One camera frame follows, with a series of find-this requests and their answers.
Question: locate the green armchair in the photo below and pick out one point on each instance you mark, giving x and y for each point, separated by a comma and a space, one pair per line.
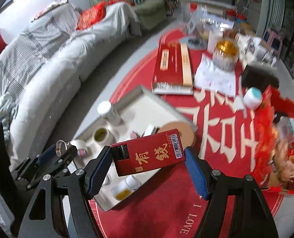
150, 12

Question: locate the white teal-lid cream jar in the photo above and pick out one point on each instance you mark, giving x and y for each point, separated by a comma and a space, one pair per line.
252, 98

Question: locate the long red gift box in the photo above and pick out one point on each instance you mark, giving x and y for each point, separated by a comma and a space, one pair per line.
173, 71

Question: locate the shallow cardboard box tray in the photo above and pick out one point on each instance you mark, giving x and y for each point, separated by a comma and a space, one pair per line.
138, 109

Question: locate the black box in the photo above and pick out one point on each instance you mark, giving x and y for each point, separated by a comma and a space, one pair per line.
256, 77

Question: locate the large red fruit carton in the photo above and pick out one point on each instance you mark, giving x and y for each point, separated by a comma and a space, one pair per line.
274, 152

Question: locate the white cylinder cup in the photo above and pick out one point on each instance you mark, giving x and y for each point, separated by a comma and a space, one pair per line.
214, 37

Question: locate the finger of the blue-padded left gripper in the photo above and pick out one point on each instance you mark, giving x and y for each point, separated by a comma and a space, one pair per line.
47, 155
64, 160

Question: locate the white-lid supplement bottle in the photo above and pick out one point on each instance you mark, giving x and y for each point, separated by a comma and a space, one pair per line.
106, 110

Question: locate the red embroidered cushion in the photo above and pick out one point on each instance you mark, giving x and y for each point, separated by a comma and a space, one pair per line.
92, 16

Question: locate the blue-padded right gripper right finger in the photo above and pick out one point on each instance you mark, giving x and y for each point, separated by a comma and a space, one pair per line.
199, 171

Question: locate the gold-lid glass jar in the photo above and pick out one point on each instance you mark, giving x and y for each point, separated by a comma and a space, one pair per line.
226, 54

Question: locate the metal hose clamp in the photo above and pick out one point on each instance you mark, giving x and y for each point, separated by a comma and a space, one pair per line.
61, 147

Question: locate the small white pill bottle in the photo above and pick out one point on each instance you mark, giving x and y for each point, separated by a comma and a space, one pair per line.
125, 188

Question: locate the grey curved sofa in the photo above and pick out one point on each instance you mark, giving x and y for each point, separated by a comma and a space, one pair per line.
42, 69

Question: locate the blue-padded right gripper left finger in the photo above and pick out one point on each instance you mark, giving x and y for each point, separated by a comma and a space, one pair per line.
96, 171

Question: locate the light blue blanket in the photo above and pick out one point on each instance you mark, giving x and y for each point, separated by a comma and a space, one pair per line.
8, 111

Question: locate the red cigarette-style box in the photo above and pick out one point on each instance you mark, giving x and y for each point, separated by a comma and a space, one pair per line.
148, 153

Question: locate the white paper sheet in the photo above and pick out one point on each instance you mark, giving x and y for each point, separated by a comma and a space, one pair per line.
210, 77

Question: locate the yellow-core tape roll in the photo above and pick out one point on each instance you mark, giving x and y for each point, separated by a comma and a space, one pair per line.
103, 136

